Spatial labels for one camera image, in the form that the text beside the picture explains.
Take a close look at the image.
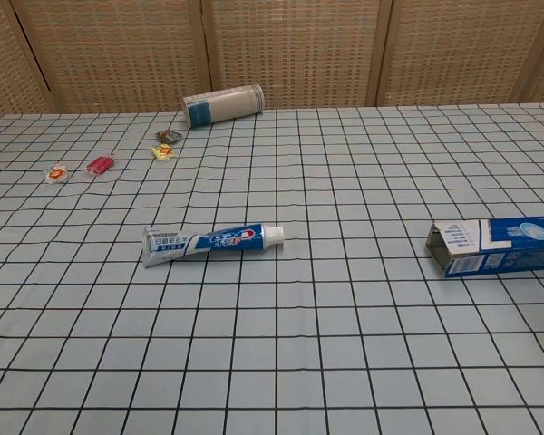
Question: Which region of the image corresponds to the light blue checkered tablecloth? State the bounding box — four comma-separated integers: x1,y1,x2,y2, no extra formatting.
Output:
0,101,544,435

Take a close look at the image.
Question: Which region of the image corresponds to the yellow wrapped candy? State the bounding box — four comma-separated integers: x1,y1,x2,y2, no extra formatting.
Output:
151,143,180,161

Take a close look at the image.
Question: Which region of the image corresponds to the white canister with blue label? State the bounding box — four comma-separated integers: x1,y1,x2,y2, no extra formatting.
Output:
181,82,267,131

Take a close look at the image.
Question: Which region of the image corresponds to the blue white toothpaste tube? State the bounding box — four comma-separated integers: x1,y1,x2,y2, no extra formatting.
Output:
141,223,286,269

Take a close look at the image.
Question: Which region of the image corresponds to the red wrapped candy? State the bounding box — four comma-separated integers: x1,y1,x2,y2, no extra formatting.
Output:
86,156,116,175

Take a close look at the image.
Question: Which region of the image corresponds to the white orange wrapped candy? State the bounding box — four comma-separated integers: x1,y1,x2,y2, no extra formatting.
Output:
44,164,70,185

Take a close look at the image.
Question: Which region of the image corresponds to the blue toothpaste carton box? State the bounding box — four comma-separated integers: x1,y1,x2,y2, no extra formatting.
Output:
424,216,544,277

